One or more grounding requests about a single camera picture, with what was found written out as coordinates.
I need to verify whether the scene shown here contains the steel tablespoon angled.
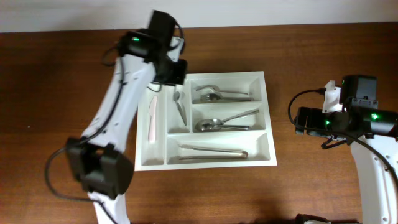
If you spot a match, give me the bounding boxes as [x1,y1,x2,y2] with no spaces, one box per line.
[204,109,259,128]

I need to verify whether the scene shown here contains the white plastic cutlery tray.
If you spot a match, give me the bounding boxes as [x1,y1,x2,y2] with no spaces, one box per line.
[135,72,277,171]

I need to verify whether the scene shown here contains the steel serrated tongs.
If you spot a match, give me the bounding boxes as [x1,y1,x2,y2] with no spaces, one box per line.
[176,145,249,160]

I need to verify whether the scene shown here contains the pink plastic knife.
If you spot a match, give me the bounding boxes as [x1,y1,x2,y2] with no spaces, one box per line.
[148,95,158,143]

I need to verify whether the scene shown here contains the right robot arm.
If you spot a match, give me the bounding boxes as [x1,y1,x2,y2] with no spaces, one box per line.
[289,75,397,223]

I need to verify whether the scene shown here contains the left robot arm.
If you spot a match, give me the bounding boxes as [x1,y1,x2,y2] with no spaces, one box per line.
[65,11,187,223]

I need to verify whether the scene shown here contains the small steel teaspoon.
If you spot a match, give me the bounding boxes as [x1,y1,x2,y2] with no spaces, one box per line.
[173,91,187,125]

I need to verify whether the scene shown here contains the steel tablespoon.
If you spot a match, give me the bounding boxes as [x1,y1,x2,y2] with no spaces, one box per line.
[195,119,251,132]

